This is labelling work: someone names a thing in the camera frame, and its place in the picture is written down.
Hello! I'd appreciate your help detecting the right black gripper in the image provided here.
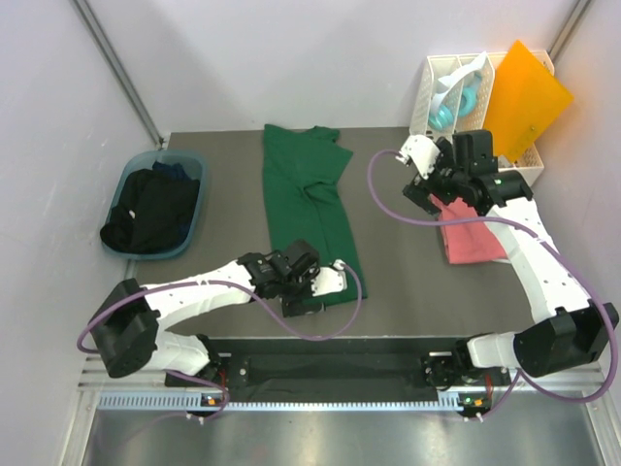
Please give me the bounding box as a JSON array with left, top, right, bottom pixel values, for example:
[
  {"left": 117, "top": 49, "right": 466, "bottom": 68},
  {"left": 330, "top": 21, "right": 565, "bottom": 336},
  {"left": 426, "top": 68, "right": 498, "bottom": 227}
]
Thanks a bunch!
[{"left": 403, "top": 138, "right": 469, "bottom": 218}]

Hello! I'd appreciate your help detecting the green t shirt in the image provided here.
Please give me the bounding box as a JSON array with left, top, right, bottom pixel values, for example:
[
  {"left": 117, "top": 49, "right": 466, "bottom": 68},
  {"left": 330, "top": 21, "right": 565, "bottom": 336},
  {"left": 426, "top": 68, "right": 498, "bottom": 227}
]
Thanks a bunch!
[{"left": 263, "top": 124, "right": 368, "bottom": 299}]

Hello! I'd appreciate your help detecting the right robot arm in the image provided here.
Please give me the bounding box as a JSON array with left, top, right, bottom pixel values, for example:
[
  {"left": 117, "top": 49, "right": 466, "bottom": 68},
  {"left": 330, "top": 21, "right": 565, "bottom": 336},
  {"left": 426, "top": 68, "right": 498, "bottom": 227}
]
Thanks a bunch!
[{"left": 398, "top": 129, "right": 619, "bottom": 384}]

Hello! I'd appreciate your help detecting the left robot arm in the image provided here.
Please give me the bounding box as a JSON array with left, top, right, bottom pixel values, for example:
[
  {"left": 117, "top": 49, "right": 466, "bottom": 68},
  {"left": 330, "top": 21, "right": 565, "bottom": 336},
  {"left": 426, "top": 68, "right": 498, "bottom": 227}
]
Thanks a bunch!
[{"left": 89, "top": 240, "right": 346, "bottom": 385}]

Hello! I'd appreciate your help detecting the pink folded t shirt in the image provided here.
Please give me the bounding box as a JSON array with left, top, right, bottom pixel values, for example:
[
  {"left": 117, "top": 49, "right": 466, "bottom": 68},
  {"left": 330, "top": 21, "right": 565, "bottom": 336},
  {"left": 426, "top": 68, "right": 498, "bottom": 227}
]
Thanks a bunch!
[{"left": 431, "top": 196, "right": 507, "bottom": 265}]

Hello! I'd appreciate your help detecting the orange plastic folder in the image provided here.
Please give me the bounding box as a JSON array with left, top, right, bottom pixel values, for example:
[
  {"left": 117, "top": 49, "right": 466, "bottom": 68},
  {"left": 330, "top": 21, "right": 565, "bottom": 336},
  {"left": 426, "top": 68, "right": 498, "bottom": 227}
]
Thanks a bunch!
[{"left": 483, "top": 40, "right": 573, "bottom": 163}]

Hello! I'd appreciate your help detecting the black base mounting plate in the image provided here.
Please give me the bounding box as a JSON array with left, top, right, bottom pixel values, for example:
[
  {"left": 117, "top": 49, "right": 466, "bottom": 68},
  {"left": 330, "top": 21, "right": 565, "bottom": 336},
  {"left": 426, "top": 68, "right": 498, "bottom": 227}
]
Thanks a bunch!
[{"left": 164, "top": 336, "right": 513, "bottom": 404}]

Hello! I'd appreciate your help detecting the white perforated file organizer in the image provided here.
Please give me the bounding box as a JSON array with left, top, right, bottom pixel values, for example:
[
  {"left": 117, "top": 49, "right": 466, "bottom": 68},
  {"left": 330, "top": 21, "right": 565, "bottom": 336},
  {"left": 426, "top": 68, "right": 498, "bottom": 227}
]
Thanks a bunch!
[{"left": 409, "top": 49, "right": 555, "bottom": 192}]

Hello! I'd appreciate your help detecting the blue plastic basket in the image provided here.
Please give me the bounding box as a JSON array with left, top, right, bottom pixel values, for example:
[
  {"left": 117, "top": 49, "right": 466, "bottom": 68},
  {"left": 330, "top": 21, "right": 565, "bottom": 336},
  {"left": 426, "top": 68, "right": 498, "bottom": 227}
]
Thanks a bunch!
[{"left": 100, "top": 150, "right": 210, "bottom": 261}]

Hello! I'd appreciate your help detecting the black t shirt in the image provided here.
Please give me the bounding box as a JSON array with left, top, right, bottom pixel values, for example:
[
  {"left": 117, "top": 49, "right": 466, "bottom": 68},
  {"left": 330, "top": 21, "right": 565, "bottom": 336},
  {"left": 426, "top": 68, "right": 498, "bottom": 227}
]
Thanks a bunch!
[{"left": 100, "top": 168, "right": 201, "bottom": 254}]

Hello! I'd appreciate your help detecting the navy blue garment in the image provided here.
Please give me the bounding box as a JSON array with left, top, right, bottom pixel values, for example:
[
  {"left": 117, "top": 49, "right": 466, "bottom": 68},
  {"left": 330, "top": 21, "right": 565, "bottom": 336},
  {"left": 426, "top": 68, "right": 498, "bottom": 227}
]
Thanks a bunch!
[{"left": 151, "top": 161, "right": 190, "bottom": 181}]

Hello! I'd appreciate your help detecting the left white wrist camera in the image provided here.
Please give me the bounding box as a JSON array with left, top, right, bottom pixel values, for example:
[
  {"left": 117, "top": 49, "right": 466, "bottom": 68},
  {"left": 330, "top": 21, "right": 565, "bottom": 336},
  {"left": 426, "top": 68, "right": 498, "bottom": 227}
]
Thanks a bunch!
[{"left": 310, "top": 259, "right": 347, "bottom": 297}]

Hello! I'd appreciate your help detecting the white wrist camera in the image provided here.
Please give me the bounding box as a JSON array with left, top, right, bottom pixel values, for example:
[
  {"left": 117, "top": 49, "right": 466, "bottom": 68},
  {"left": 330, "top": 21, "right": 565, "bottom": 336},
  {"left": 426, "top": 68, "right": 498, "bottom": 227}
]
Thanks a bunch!
[
  {"left": 395, "top": 135, "right": 441, "bottom": 180},
  {"left": 310, "top": 259, "right": 347, "bottom": 297}
]

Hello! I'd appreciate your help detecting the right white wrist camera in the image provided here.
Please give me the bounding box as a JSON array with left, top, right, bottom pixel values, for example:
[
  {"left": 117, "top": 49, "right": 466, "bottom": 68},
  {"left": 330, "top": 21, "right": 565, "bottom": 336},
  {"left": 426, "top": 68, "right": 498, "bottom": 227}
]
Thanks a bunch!
[{"left": 395, "top": 135, "right": 441, "bottom": 180}]

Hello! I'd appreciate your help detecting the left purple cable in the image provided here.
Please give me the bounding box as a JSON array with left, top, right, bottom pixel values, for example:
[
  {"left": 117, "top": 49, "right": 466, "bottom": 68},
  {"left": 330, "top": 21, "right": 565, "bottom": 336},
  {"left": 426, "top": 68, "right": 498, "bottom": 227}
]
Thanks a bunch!
[{"left": 76, "top": 261, "right": 365, "bottom": 423}]

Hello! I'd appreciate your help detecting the purple cable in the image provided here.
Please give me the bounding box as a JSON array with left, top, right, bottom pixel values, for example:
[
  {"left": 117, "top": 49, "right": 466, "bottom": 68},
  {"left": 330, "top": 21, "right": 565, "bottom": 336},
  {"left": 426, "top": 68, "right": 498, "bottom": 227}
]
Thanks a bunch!
[
  {"left": 366, "top": 149, "right": 620, "bottom": 421},
  {"left": 76, "top": 261, "right": 365, "bottom": 423}
]

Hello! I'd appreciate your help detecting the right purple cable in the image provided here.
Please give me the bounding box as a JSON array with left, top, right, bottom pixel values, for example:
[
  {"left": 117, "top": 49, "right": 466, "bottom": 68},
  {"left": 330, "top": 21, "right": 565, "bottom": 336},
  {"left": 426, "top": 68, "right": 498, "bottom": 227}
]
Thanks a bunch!
[{"left": 366, "top": 149, "right": 620, "bottom": 421}]

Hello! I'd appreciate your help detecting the grey slotted cable duct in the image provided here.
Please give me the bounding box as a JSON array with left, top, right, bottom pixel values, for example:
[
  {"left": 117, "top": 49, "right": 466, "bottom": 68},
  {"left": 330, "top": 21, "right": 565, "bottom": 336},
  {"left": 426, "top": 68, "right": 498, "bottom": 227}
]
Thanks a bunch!
[{"left": 97, "top": 391, "right": 484, "bottom": 413}]

